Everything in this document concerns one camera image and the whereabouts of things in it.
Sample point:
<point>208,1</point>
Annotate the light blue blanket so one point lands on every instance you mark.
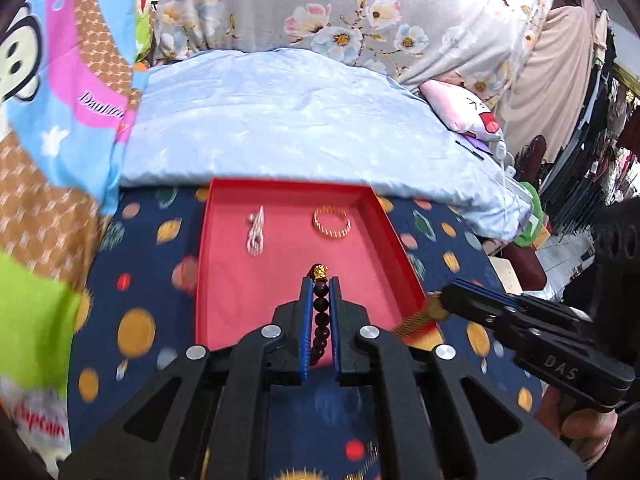
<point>292,114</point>

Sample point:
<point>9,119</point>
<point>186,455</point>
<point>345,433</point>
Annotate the colourful monkey cartoon quilt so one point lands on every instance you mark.
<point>72,77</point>

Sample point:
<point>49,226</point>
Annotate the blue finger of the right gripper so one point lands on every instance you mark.
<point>470,288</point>
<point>470,307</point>

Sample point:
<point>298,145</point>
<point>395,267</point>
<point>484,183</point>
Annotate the pink white plush toy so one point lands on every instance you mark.
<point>461,111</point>

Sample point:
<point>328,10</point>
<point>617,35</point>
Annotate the right hand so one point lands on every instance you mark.
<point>593,430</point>

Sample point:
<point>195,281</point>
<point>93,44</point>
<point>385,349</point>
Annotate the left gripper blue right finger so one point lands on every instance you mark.
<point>335,300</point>

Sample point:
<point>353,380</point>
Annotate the green plastic item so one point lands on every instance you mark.
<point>535,220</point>

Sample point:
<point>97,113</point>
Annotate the gold wrist watch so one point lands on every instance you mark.
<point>430,314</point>

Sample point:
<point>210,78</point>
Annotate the gold bangle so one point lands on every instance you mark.
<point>331,222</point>

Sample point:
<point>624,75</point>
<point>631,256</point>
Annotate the navy planet print bedsheet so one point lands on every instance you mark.
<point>138,311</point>

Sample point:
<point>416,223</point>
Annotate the grey floral quilt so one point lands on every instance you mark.
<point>480,45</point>

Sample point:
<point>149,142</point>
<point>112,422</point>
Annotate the dark bead bracelet gold charms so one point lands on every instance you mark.
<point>319,276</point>

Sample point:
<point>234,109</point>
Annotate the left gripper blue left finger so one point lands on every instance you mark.
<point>305,309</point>

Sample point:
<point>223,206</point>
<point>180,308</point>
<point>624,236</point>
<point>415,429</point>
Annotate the red jewelry tray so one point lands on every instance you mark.
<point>258,243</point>

